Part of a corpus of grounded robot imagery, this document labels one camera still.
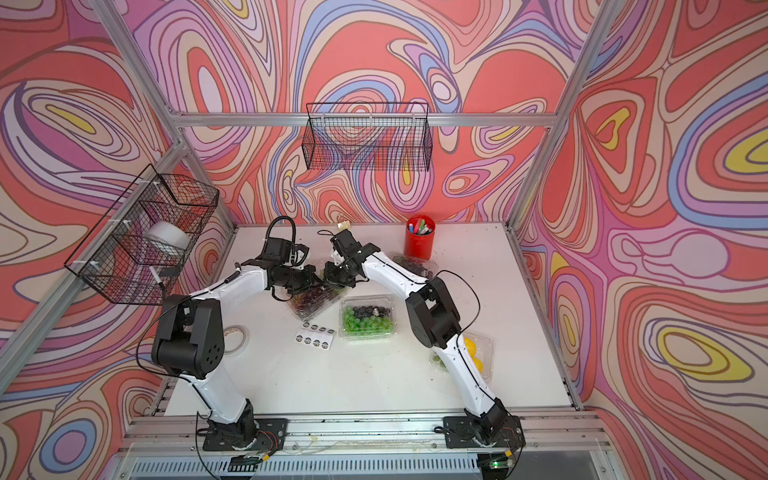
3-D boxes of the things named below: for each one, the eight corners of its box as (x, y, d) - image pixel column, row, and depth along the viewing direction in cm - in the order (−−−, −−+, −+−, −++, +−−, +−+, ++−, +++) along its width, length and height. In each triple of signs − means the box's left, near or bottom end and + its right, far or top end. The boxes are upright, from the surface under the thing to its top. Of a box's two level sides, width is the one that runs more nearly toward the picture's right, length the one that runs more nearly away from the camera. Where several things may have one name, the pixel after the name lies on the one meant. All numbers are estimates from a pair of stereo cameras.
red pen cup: (404, 261, 110) (406, 238, 100) (403, 238, 117) (405, 214, 108) (432, 261, 110) (437, 238, 100) (429, 238, 117) (433, 214, 108)
